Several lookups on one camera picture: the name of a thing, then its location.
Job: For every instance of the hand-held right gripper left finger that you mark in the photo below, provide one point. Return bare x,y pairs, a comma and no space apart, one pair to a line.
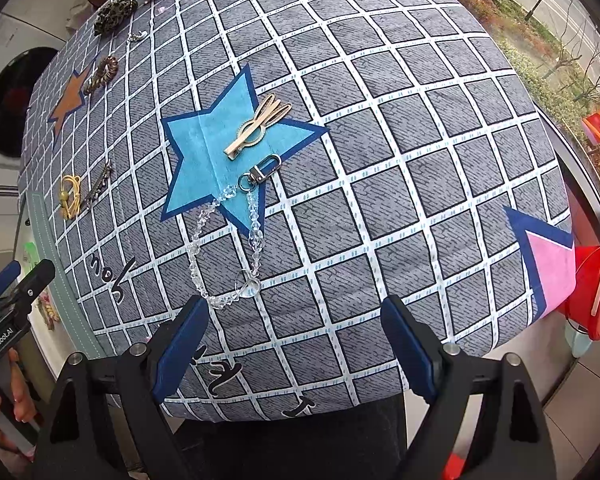
180,347

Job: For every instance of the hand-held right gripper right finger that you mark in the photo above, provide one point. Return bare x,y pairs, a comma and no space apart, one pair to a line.
410,347

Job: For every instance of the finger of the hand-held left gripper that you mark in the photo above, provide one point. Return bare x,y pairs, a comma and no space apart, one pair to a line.
2,280
35,280

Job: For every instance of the white rectangular tray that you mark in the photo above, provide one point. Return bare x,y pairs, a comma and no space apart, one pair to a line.
50,240

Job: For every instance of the person's left hand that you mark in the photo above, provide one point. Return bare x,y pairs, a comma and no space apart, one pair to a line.
17,390

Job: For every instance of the silver hair clip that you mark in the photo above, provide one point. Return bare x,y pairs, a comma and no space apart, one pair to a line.
97,186

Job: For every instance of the grey checked star tablecloth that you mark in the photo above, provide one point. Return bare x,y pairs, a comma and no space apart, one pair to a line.
380,185

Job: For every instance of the red plastic container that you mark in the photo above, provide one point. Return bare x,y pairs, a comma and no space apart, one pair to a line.
592,280

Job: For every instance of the gold hair clip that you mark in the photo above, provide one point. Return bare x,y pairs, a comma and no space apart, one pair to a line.
255,130

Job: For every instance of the white washing machine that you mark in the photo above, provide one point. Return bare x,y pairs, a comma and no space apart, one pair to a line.
27,35

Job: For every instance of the white cloth bag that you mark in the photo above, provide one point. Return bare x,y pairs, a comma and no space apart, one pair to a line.
80,10

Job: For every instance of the leopard print scrunchie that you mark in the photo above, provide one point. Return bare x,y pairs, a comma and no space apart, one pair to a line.
114,15

